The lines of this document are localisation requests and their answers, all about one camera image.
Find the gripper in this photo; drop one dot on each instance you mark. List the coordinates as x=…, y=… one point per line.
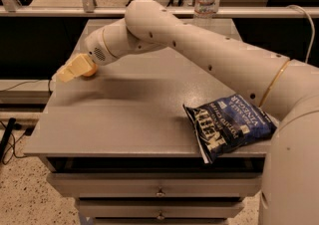
x=95, y=47

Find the orange fruit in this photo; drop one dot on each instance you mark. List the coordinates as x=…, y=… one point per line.
x=91, y=71

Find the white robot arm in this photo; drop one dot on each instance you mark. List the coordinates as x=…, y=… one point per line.
x=287, y=89

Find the clear plastic water bottle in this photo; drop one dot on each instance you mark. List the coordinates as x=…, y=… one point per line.
x=203, y=9

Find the grey drawer cabinet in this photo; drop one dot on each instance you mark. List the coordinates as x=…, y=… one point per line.
x=112, y=140

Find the metal railing bar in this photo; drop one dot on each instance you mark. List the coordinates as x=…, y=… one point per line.
x=223, y=12

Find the upper drawer knob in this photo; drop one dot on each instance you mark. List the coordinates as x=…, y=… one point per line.
x=160, y=193

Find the drawer knob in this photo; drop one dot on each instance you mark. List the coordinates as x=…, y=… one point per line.
x=160, y=217
x=160, y=193

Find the blue potato chip bag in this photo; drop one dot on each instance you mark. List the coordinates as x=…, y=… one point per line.
x=226, y=124

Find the lower drawer knob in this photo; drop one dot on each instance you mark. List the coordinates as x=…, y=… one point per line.
x=160, y=217

